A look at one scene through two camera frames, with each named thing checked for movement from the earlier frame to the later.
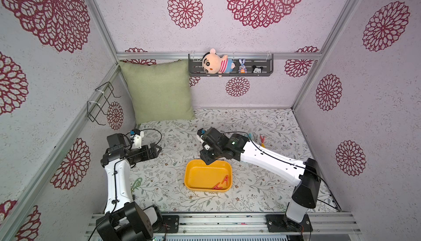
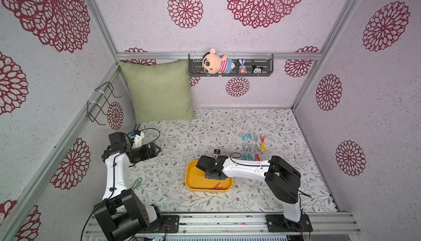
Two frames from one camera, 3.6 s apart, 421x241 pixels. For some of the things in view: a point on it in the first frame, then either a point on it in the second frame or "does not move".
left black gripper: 147,155 does not move
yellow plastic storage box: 216,177 does not move
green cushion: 162,92 does not move
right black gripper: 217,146 -> 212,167
